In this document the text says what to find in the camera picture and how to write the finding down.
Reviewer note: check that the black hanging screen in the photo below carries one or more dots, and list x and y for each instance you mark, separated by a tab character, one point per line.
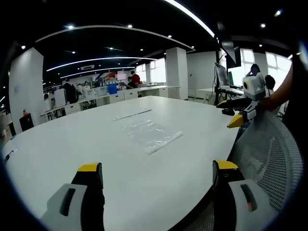
232	54

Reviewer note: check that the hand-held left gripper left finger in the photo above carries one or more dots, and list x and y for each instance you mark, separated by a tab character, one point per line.
84	192

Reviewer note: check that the small black device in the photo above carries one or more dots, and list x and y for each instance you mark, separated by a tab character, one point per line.
227	111

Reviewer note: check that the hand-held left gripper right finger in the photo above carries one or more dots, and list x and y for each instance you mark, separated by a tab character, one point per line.
228	192

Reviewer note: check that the person's dark clothing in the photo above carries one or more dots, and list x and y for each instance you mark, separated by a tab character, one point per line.
294	108

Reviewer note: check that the white storage box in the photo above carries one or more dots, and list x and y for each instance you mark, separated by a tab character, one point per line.
59	97

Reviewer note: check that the grey mesh office chair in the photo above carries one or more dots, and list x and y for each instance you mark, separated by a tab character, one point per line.
264	149

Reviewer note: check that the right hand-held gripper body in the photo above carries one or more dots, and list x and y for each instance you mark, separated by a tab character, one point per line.
256	87

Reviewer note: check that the blue storage box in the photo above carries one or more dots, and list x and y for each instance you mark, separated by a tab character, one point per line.
112	89

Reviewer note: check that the computer monitor on stand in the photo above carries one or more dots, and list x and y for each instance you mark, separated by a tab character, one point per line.
221	75

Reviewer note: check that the black box with orange top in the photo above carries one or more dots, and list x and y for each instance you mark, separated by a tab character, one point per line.
26	122

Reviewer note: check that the clear plastic food packaging bag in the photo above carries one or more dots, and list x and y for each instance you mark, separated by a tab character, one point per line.
151	134

